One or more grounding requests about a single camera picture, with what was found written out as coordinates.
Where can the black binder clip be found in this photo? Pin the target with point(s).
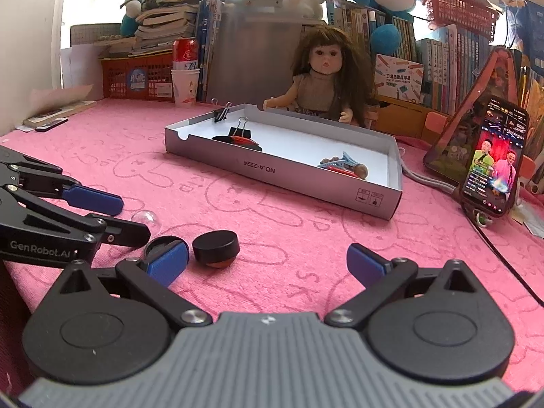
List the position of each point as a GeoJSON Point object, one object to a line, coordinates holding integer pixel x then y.
{"type": "Point", "coordinates": [241, 129]}
{"type": "Point", "coordinates": [222, 112]}

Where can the pink bunny-print towel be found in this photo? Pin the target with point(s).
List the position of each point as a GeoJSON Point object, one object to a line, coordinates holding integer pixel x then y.
{"type": "Point", "coordinates": [297, 229]}

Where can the white paper cup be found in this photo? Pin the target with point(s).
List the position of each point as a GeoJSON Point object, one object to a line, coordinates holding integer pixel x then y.
{"type": "Point", "coordinates": [185, 89]}

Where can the row of upright books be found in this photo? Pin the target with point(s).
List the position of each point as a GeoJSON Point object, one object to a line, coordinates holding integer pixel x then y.
{"type": "Point", "coordinates": [446, 72]}

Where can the row of blue magazines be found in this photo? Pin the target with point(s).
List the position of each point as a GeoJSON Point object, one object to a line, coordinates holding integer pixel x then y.
{"type": "Point", "coordinates": [210, 42]}

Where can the brown-haired doll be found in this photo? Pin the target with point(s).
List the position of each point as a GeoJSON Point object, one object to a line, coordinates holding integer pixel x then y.
{"type": "Point", "coordinates": [323, 76]}

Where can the black remote control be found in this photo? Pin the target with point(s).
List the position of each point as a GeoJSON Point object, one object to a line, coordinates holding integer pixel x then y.
{"type": "Point", "coordinates": [51, 124]}

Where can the shallow grey cardboard box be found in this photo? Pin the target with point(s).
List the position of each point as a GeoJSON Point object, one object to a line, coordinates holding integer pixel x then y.
{"type": "Point", "coordinates": [297, 153]}

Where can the stack of worn books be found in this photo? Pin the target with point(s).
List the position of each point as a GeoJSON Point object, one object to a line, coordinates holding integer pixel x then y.
{"type": "Point", "coordinates": [165, 21]}

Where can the wooden drawer organiser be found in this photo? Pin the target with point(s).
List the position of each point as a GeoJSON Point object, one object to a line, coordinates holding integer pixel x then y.
{"type": "Point", "coordinates": [408, 121]}

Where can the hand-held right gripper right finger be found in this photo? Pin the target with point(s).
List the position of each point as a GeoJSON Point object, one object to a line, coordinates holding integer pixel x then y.
{"type": "Point", "coordinates": [365, 263]}

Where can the white paper sheets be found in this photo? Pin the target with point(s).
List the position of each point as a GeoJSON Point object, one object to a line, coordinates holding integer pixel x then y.
{"type": "Point", "coordinates": [533, 221]}

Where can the beige paperback book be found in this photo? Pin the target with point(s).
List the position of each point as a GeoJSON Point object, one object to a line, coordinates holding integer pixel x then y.
{"type": "Point", "coordinates": [59, 110]}

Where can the blue paper bag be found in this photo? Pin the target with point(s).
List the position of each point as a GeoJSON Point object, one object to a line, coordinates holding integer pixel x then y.
{"type": "Point", "coordinates": [529, 34]}

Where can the black smartphone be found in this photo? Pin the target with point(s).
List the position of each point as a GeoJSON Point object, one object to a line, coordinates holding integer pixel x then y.
{"type": "Point", "coordinates": [495, 157]}

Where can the clear plastic dome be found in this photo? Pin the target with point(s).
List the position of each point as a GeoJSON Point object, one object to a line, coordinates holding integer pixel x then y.
{"type": "Point", "coordinates": [146, 219]}

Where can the pink triangular cartoon case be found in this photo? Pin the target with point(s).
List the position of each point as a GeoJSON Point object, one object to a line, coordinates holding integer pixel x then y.
{"type": "Point", "coordinates": [459, 136]}

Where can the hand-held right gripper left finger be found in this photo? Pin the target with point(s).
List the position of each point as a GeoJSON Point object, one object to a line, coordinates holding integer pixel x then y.
{"type": "Point", "coordinates": [168, 263]}

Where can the small red mesh basket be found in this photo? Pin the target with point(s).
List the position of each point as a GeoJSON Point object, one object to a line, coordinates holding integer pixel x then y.
{"type": "Point", "coordinates": [459, 15]}

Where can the red pointed cap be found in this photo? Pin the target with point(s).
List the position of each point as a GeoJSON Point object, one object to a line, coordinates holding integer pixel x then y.
{"type": "Point", "coordinates": [342, 171]}
{"type": "Point", "coordinates": [244, 140]}

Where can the red soda can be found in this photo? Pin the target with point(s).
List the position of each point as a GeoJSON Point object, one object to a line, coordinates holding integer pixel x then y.
{"type": "Point", "coordinates": [186, 53]}

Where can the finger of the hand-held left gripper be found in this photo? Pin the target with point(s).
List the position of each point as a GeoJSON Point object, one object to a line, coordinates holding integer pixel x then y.
{"type": "Point", "coordinates": [123, 233]}
{"type": "Point", "coordinates": [95, 202]}

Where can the pencil-print cardboard box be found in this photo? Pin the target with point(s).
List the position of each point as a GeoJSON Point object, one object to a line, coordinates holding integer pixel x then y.
{"type": "Point", "coordinates": [399, 78]}

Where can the small blue plush toy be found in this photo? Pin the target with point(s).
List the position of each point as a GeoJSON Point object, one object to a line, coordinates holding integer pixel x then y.
{"type": "Point", "coordinates": [129, 17]}

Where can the red basket with blue sticker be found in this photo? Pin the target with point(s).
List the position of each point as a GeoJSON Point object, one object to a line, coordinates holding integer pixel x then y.
{"type": "Point", "coordinates": [144, 78]}

